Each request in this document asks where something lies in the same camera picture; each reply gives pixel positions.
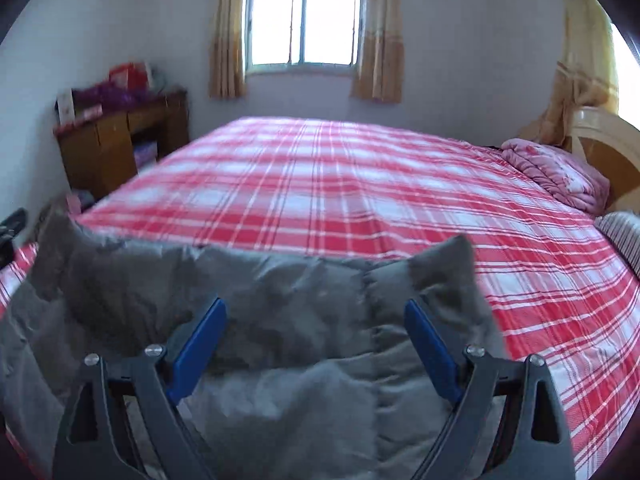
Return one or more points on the striped pillow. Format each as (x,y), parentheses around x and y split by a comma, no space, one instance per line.
(622,235)

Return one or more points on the pile of clothes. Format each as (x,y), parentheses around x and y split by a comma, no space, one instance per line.
(75,202)

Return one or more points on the red gift box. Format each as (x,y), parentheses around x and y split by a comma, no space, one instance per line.
(127,75)

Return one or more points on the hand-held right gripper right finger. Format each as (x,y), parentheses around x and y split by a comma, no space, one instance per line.
(432,347)

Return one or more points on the purple quilted bedding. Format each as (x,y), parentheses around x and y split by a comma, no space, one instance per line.
(110,95)

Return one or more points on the sliding window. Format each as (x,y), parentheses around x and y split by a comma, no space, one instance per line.
(300,25)

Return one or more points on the grey puffer jacket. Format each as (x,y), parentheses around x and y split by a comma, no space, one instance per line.
(300,310)

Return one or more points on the tied yellow curtain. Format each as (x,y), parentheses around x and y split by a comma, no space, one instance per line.
(585,60)

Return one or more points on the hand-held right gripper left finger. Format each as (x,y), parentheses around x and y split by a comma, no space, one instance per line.
(197,345)

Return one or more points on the white upright box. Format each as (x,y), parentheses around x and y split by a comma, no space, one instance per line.
(65,107)

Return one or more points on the bed with red plaid sheet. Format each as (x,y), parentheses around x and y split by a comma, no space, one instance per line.
(350,185)

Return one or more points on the brown wooden desk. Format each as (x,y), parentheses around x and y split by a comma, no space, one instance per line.
(100,155)

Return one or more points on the bright side window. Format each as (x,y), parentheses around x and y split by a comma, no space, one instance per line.
(631,85)

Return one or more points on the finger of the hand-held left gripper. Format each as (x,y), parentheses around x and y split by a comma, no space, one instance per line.
(10,230)

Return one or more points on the light wooden headboard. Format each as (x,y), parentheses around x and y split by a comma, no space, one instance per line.
(605,145)

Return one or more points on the pink folded quilt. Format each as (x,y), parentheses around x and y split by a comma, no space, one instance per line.
(550,170)

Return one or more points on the yellow patterned window curtain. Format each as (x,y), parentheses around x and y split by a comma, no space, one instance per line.
(227,50)
(380,50)

